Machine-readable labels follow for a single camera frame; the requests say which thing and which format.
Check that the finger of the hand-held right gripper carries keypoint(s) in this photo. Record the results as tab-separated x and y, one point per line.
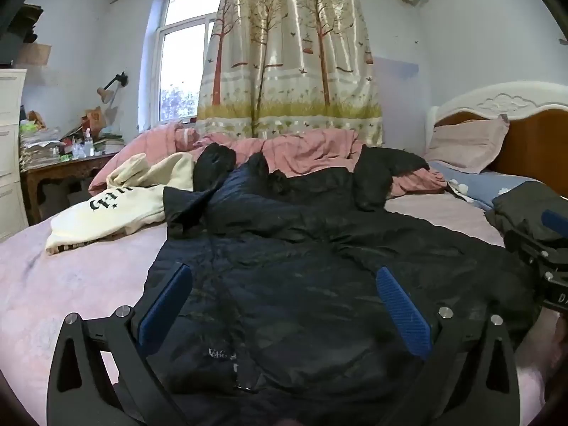
528	244
557	221

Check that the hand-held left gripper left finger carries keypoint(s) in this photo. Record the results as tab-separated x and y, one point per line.
164	306

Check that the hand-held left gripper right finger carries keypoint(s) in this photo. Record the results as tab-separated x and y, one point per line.
401	310

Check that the black puffer jacket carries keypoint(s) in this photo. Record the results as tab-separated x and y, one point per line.
288	253

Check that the dark green folded garment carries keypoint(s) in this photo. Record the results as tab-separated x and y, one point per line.
519	213

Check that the blue cloud print pillow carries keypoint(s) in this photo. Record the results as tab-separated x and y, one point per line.
483	184

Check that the white and wooden headboard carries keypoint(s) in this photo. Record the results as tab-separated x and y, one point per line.
532	142

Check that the cream printed hoodie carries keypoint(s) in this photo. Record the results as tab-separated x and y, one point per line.
111	213

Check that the dusty pink pillow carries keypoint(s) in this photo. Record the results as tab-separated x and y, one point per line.
466	146

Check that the stack of books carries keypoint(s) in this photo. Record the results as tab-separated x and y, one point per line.
108	144

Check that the wooden desk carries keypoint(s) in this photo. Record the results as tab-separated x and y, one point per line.
57	171

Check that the clear plastic bottle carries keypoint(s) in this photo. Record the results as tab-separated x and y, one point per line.
88	144

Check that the pink quilt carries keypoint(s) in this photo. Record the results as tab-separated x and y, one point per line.
310	151

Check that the pile of papers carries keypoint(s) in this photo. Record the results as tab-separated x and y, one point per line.
37	142

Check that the black desk lamp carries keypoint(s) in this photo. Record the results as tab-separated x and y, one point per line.
106	94

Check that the white drawer cabinet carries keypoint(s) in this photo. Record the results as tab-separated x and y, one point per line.
11	142

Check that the tree print curtain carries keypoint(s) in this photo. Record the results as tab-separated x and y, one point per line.
288	53

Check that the cardboard box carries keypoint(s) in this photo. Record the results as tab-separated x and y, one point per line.
33	54

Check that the white frame window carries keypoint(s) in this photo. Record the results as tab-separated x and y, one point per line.
182	62

